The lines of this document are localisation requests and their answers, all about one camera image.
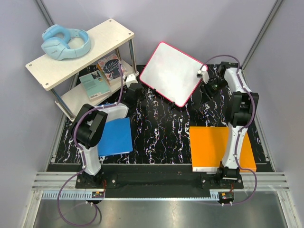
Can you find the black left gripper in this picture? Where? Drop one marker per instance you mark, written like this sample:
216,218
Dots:
142,95

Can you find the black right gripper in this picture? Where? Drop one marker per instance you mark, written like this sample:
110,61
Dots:
206,93

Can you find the pink framed whiteboard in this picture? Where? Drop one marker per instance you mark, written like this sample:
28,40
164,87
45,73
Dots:
172,73

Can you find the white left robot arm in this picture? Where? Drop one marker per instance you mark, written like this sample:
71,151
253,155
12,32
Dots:
88,127

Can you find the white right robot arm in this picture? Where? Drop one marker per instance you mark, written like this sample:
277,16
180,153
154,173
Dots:
240,113

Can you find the Little Women book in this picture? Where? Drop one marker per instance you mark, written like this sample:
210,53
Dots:
109,67

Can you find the teal paperback book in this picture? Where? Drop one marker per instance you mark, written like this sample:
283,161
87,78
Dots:
95,85

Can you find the white two-tier shelf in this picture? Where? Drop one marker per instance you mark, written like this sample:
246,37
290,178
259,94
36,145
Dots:
106,37

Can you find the blue folder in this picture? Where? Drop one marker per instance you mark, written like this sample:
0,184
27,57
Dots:
116,138

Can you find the orange book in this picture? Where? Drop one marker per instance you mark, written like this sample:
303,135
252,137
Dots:
207,146

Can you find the light blue headphones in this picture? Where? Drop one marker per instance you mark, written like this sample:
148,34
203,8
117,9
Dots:
56,42

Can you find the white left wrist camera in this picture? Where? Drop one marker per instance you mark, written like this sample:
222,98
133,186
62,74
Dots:
130,79

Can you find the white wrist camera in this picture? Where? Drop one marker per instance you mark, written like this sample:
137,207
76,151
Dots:
130,79
203,74

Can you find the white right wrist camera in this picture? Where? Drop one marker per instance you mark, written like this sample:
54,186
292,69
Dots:
203,74

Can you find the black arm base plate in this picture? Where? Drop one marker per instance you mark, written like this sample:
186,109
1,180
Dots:
114,180

